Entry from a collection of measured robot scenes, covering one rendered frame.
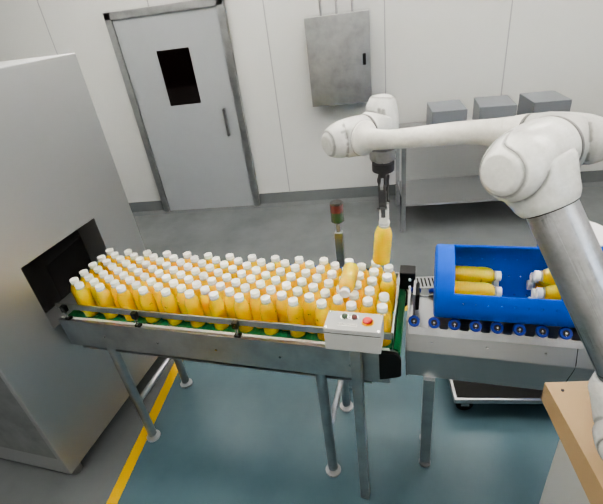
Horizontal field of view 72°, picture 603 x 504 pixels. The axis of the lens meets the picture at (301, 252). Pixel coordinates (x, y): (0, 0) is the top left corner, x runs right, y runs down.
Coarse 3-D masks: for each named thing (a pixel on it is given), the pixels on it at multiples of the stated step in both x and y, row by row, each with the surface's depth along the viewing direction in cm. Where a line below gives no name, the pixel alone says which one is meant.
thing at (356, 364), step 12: (360, 360) 155; (360, 372) 158; (360, 384) 162; (360, 396) 165; (360, 408) 169; (360, 420) 173; (360, 432) 177; (360, 444) 181; (360, 456) 186; (360, 468) 191; (360, 480) 196
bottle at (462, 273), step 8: (456, 272) 163; (464, 272) 163; (472, 272) 162; (480, 272) 161; (488, 272) 161; (456, 280) 164; (464, 280) 164; (472, 280) 162; (480, 280) 162; (488, 280) 161
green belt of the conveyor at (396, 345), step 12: (72, 312) 209; (396, 312) 180; (156, 324) 192; (168, 324) 191; (180, 324) 190; (204, 324) 188; (396, 324) 173; (276, 336) 176; (288, 336) 175; (312, 336) 173; (396, 336) 168; (396, 348) 162
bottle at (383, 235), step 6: (378, 228) 154; (384, 228) 153; (390, 228) 154; (378, 234) 154; (384, 234) 153; (390, 234) 154; (378, 240) 155; (384, 240) 154; (390, 240) 155; (378, 246) 156; (384, 246) 155; (390, 246) 157; (378, 252) 157; (384, 252) 157; (390, 252) 159; (378, 258) 159; (384, 258) 158; (378, 264) 160; (384, 264) 160
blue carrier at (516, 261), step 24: (456, 264) 173; (480, 264) 171; (504, 264) 168; (528, 264) 165; (504, 288) 170; (456, 312) 154; (480, 312) 151; (504, 312) 148; (528, 312) 145; (552, 312) 143
